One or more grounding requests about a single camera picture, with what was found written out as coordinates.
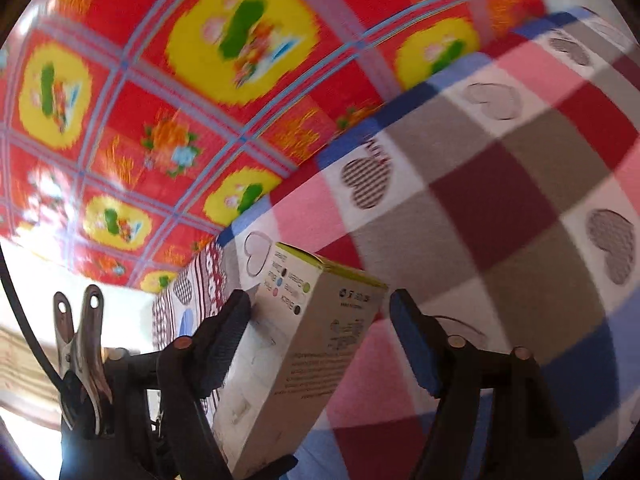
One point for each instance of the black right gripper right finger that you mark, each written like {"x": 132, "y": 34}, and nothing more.
{"x": 451, "y": 370}

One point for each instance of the red floral plastic wall sheet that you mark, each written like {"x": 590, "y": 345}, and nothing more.
{"x": 134, "y": 131}

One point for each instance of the green white cardboard box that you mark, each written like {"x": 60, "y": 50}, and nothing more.
{"x": 309, "y": 317}

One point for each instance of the checkered heart bed blanket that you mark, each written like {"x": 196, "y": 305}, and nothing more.
{"x": 503, "y": 194}

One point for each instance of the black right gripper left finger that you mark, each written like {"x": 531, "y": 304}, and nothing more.
{"x": 188, "y": 371}

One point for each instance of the silver spring clamp right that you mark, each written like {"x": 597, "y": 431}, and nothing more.
{"x": 86, "y": 396}

